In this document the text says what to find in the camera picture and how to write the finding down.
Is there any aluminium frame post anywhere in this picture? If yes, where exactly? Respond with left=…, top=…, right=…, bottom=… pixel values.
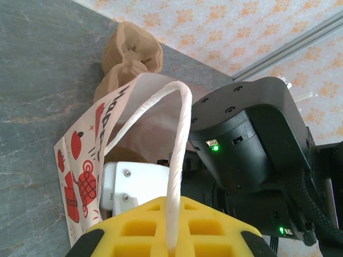
left=232, top=12, right=343, bottom=82

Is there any black braided cable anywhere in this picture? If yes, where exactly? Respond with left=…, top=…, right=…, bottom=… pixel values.
left=284, top=170, right=340, bottom=243

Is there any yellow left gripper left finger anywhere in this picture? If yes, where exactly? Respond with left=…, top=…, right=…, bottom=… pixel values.
left=65, top=196, right=170, bottom=257

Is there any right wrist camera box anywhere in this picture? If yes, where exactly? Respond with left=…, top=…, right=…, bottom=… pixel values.
left=99, top=160, right=172, bottom=217

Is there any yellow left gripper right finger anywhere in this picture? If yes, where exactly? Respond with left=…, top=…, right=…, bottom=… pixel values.
left=176, top=197, right=277, bottom=257

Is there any red white paper gift bag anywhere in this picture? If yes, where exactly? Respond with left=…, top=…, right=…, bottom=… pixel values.
left=53, top=72, right=214, bottom=251

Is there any brown pulp cup carrier stack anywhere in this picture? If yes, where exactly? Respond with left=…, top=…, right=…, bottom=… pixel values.
left=93, top=21, right=164, bottom=104

